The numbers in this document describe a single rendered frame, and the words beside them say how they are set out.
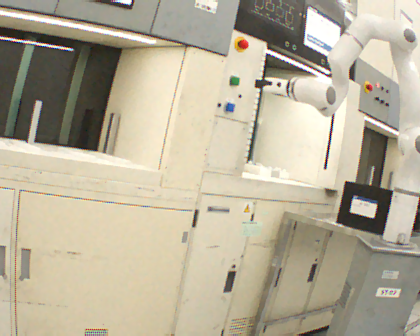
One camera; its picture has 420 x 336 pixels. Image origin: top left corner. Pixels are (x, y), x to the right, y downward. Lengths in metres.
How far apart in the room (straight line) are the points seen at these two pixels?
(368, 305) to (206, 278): 0.73
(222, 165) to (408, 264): 0.86
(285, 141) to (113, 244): 1.22
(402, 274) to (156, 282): 0.91
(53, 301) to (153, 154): 0.68
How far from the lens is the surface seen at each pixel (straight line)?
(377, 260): 1.75
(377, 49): 3.03
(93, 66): 2.22
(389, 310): 1.83
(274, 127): 2.84
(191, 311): 2.18
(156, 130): 1.97
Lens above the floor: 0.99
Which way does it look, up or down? 3 degrees down
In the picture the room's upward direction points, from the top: 11 degrees clockwise
